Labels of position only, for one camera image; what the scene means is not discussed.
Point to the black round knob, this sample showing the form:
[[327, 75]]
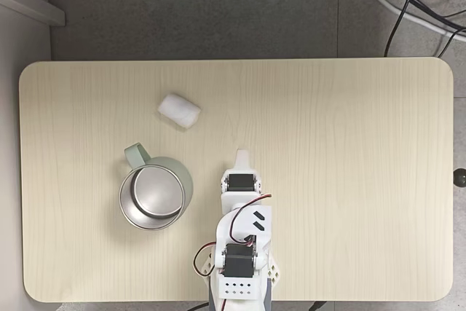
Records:
[[460, 178]]

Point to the pale green steel-lined cup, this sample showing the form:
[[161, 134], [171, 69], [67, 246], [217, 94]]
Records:
[[154, 194]]

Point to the white furniture ledge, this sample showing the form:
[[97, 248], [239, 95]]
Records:
[[32, 3]]

